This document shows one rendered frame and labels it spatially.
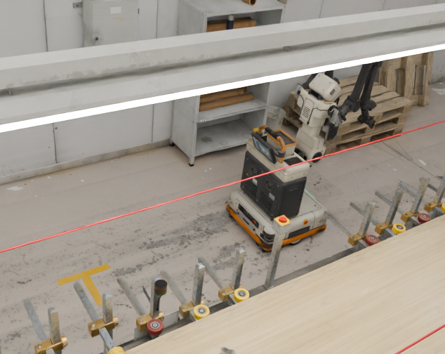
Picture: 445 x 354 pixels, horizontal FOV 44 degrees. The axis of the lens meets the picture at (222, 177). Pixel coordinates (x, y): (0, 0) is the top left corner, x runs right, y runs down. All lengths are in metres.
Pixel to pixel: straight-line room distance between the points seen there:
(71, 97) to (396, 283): 2.32
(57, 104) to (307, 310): 1.91
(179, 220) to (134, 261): 0.63
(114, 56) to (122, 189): 3.68
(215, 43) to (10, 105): 0.61
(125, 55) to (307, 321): 1.85
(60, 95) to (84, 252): 3.09
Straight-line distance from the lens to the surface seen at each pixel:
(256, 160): 4.43
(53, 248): 4.55
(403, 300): 3.23
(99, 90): 1.52
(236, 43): 1.70
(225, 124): 6.01
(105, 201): 4.98
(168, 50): 1.58
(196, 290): 2.89
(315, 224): 4.72
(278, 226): 2.96
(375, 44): 2.13
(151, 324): 2.79
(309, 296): 3.05
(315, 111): 4.28
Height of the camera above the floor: 3.04
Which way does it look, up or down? 34 degrees down
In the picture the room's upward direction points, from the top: 7 degrees clockwise
